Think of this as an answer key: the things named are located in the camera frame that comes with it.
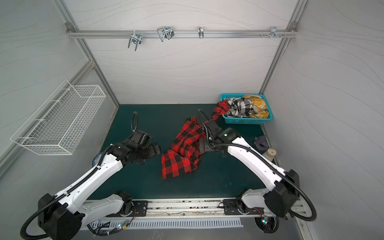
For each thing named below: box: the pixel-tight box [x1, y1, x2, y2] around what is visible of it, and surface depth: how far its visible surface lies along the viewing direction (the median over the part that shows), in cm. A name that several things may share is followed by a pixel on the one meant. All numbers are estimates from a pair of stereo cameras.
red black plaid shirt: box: [161, 100, 231, 180], surface depth 89 cm
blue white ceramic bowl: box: [91, 152, 103, 167], surface depth 88 cm
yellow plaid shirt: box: [243, 94, 270, 119], surface depth 107 cm
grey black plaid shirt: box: [224, 97, 254, 118], surface depth 108 cm
